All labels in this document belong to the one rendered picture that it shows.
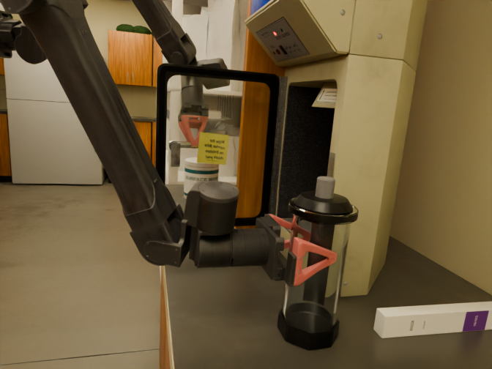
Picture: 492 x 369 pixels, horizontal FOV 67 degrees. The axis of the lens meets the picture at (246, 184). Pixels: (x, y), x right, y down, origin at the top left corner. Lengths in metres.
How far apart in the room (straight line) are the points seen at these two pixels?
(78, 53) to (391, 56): 0.52
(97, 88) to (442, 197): 0.91
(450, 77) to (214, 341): 0.88
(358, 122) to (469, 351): 0.43
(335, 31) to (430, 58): 0.56
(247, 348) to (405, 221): 0.76
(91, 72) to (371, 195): 0.53
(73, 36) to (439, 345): 0.72
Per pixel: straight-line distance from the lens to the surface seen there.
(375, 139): 0.74
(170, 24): 0.98
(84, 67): 0.52
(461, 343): 0.78
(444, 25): 1.21
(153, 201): 0.53
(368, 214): 0.77
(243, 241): 0.55
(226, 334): 0.66
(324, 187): 0.58
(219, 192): 0.51
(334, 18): 0.70
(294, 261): 0.53
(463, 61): 1.13
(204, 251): 0.53
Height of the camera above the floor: 1.32
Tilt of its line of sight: 13 degrees down
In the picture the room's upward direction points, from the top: 4 degrees clockwise
